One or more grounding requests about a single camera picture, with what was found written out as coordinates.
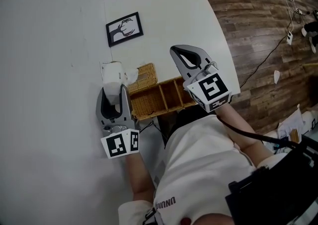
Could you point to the person's left forearm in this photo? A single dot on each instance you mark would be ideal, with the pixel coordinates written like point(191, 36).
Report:
point(140, 176)

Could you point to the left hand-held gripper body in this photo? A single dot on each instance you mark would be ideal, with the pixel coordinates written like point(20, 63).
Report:
point(119, 142)

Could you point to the black framed antler picture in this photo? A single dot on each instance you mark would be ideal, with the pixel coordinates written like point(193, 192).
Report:
point(124, 29)

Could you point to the white paper scrap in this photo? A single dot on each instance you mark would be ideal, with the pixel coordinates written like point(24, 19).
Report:
point(276, 76)

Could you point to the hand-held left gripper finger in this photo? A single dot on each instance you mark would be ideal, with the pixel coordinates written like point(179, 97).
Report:
point(126, 104)
point(100, 107)

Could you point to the person's right forearm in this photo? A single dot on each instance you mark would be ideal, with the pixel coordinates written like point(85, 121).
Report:
point(238, 129)

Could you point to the black backpack harness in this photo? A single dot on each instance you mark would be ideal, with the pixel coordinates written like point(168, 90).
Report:
point(278, 189)

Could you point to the pile of white bags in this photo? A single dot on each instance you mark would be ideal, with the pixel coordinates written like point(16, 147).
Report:
point(293, 122)

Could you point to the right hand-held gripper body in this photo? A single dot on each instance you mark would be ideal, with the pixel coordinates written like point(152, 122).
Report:
point(211, 90)

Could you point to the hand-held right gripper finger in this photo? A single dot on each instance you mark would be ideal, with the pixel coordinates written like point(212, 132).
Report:
point(179, 63)
point(202, 56)

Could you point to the person's white shirt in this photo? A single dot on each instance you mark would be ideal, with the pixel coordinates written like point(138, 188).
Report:
point(198, 169)

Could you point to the white power strip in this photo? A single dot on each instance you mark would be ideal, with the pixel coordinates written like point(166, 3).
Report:
point(289, 38)

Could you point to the woven wicker tissue box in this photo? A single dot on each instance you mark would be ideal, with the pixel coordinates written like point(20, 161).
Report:
point(154, 97)

